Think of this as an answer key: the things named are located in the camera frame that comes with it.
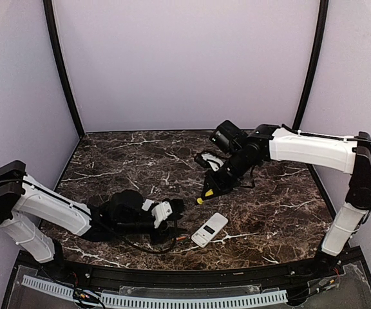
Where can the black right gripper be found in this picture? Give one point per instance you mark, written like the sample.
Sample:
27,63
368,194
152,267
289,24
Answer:
216,179

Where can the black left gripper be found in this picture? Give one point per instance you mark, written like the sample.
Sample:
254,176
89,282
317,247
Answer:
165,226

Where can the yellow handled screwdriver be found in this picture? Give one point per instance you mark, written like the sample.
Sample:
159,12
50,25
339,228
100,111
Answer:
204,197

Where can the white remote control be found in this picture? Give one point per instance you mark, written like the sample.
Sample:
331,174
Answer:
209,229

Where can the grey battery cover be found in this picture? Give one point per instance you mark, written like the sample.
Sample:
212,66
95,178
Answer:
147,204

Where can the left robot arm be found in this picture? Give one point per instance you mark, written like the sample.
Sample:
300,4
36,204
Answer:
125,213

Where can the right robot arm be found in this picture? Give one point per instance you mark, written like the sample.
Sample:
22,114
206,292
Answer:
244,151

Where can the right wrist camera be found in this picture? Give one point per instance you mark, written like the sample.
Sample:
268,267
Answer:
209,160

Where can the black front table rail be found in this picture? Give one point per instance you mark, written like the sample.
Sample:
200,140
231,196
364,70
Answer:
287,275

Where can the white slotted cable duct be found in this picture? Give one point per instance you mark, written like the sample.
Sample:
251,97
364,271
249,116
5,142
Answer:
131,297

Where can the black frame post right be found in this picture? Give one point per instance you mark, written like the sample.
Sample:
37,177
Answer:
313,63

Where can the black frame post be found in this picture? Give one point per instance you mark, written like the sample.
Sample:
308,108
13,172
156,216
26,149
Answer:
313,63
61,67

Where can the black frame post left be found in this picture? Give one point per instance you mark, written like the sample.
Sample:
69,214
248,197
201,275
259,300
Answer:
61,67

